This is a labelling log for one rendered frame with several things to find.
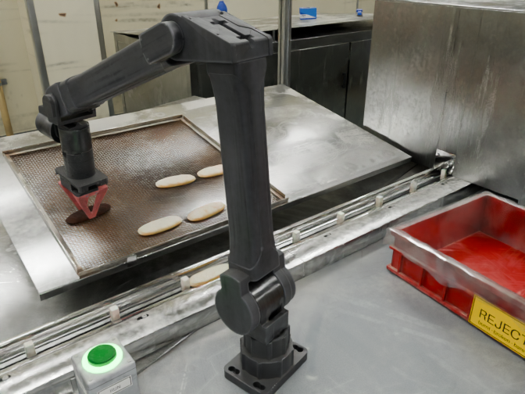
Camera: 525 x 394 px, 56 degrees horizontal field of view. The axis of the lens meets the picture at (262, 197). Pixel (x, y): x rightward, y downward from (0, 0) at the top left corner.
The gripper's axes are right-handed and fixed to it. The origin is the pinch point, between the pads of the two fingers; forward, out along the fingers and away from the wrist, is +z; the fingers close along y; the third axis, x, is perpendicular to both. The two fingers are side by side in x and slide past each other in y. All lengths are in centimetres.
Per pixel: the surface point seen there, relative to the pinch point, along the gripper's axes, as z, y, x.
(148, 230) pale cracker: 1.3, -12.9, -6.6
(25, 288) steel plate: 10.3, -2.7, 16.2
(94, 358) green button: -1.9, -37.5, 19.1
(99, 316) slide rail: 5.3, -24.1, 11.5
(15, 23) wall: 36, 330, -114
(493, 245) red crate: 6, -63, -64
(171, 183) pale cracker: 0.5, -1.4, -20.8
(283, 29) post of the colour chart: -15, 45, -110
